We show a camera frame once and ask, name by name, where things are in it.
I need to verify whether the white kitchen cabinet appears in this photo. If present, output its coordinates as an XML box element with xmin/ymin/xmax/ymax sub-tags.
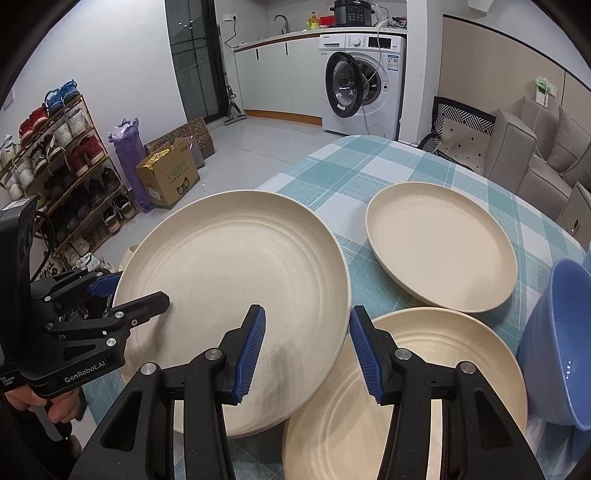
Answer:
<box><xmin>235</xmin><ymin>26</ymin><xmax>407</xmax><ymax>126</ymax></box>

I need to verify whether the yellow oil bottle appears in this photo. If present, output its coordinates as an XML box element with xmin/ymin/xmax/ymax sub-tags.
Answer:
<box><xmin>307</xmin><ymin>12</ymin><xmax>320</xmax><ymax>30</ymax></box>

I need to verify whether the person's left hand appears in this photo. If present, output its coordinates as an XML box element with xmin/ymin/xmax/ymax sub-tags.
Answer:
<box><xmin>5</xmin><ymin>385</ymin><xmax>80</xmax><ymax>423</ymax></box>

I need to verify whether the brown patterned flat box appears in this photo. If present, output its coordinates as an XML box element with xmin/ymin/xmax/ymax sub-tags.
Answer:
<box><xmin>144</xmin><ymin>117</ymin><xmax>215</xmax><ymax>159</ymax></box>

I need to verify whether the dark glass door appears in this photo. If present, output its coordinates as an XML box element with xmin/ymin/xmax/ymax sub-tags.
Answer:
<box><xmin>165</xmin><ymin>0</ymin><xmax>228</xmax><ymax>122</ymax></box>

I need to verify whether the blue bowl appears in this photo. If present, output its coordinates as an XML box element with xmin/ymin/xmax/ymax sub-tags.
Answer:
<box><xmin>518</xmin><ymin>258</ymin><xmax>590</xmax><ymax>431</ymax></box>

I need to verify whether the wall socket with charger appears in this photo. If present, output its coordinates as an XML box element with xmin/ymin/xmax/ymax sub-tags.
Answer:
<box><xmin>535</xmin><ymin>77</ymin><xmax>558</xmax><ymax>108</ymax></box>

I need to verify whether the large cream plate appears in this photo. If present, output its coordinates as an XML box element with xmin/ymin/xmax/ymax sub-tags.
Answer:
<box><xmin>114</xmin><ymin>190</ymin><xmax>352</xmax><ymax>438</ymax></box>

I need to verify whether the cardboard box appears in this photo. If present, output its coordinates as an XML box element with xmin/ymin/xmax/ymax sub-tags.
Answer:
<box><xmin>135</xmin><ymin>137</ymin><xmax>199</xmax><ymax>209</ymax></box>

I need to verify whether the grey sofa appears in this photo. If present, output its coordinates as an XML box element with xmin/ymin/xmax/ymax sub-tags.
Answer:
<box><xmin>484</xmin><ymin>98</ymin><xmax>590</xmax><ymax>248</ymax></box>

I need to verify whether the black patterned chair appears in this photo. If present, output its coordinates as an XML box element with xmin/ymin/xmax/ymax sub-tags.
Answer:
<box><xmin>419</xmin><ymin>96</ymin><xmax>496</xmax><ymax>175</ymax></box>

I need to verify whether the wooden shoe rack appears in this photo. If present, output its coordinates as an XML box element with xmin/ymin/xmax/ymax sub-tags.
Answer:
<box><xmin>1</xmin><ymin>80</ymin><xmax>138</xmax><ymax>274</ymax></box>

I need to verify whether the white washing machine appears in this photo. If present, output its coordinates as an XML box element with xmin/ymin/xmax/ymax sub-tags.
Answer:
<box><xmin>318</xmin><ymin>32</ymin><xmax>406</xmax><ymax>140</ymax></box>

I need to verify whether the upright vacuum cleaner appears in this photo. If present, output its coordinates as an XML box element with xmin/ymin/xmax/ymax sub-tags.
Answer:
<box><xmin>222</xmin><ymin>15</ymin><xmax>247</xmax><ymax>127</ymax></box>

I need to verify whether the black pressure cooker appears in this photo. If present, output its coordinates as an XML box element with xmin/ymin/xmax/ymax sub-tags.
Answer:
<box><xmin>331</xmin><ymin>0</ymin><xmax>374</xmax><ymax>27</ymax></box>

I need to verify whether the purple bag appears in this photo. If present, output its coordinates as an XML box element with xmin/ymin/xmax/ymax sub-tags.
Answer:
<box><xmin>108</xmin><ymin>118</ymin><xmax>154</xmax><ymax>212</ymax></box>

